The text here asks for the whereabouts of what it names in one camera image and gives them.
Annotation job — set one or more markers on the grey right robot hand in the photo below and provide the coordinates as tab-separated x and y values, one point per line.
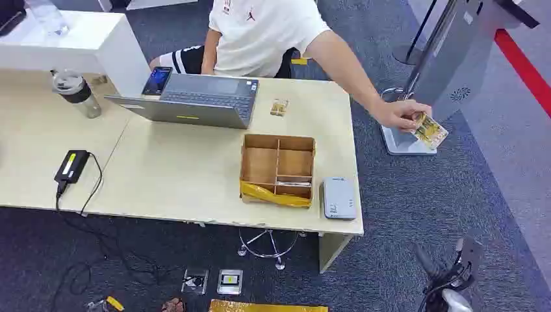
447	271

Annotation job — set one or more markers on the person's left hand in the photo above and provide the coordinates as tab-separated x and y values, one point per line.
396	113

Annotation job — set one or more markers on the stack of yellow cards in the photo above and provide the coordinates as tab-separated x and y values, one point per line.
431	132

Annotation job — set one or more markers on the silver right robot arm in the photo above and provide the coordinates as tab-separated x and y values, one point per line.
454	301

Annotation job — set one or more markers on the grey gate machine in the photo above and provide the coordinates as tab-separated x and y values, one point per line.
443	73

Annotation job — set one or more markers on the black stanchion pole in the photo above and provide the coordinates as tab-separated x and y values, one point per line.
415	41

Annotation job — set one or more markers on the grey card reader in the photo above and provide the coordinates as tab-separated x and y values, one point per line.
339	198

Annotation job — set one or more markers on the pale desk leg panel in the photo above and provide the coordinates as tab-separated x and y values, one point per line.
333	252

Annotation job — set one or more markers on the single yellow card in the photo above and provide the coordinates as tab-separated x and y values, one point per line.
279	107

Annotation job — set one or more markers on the white card in box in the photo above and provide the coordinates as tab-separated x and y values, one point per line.
293	184

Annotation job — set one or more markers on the wooden compartment box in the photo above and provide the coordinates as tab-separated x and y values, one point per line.
277	170

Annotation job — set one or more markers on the person in white shirt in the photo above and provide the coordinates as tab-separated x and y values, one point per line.
262	34

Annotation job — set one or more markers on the chrome stool base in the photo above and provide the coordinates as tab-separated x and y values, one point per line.
269	249

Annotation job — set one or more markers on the yellow sheet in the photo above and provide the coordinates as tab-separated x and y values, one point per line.
267	306

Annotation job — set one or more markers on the grey open laptop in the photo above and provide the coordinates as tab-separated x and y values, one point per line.
202	101

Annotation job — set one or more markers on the black smartphone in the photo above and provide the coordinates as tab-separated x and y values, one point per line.
157	80

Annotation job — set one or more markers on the brown crumpled object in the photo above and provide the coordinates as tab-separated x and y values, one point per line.
173	305

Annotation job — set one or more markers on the black power adapter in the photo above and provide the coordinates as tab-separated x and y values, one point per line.
71	166

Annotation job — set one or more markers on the clear plastic bottle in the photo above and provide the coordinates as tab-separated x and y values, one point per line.
49	17

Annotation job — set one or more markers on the black bag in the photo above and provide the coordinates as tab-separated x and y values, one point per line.
10	15

